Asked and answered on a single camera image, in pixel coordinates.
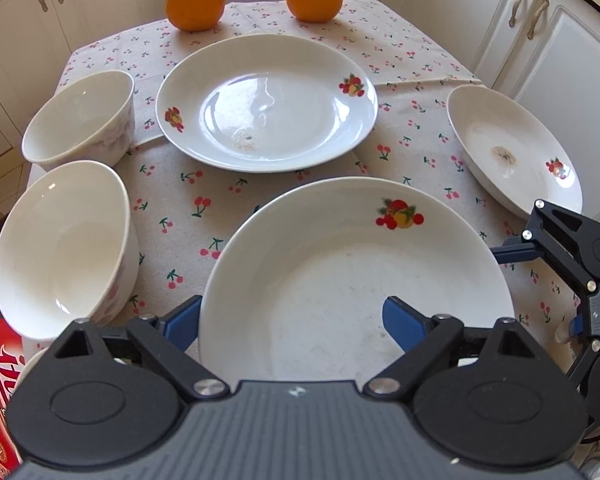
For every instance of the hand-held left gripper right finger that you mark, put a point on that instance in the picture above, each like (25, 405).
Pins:
(405, 326)

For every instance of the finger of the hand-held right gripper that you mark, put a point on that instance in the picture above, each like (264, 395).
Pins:
(560, 230)
(587, 360)

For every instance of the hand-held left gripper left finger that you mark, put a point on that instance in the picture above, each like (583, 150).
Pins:
(182, 326)

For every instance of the white fruit-print plate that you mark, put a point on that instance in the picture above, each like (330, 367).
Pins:
(500, 130)
(280, 110)
(330, 280)

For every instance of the white floral bowl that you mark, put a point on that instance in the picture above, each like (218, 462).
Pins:
(60, 250)
(75, 120)

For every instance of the cherry-print tablecloth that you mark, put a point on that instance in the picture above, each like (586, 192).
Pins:
(180, 200)

